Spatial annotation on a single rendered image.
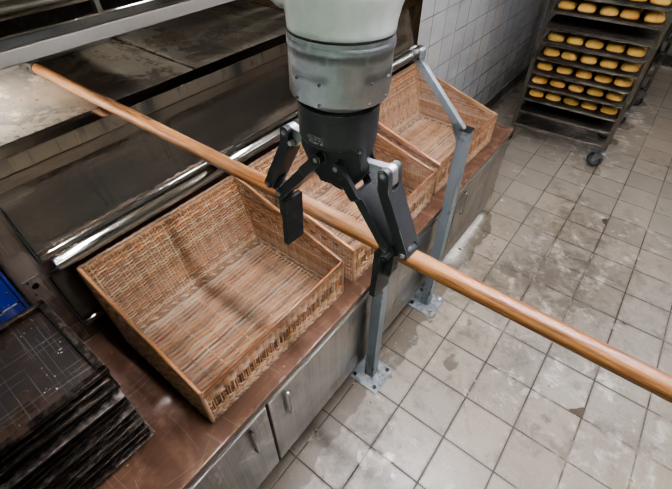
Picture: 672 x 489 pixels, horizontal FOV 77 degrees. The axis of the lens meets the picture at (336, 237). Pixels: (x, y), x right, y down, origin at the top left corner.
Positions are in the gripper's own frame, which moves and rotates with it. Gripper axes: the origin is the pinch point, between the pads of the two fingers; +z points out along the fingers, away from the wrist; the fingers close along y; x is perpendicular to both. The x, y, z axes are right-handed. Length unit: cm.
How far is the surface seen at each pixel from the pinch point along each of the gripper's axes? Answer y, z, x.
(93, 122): -80, 12, 7
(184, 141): -51, 9, 13
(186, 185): -42.6, 12.6, 6.4
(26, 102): -102, 12, 2
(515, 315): 20.2, 9.7, 15.0
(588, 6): -34, 25, 281
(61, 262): -41.6, 14.0, -19.0
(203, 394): -30, 57, -9
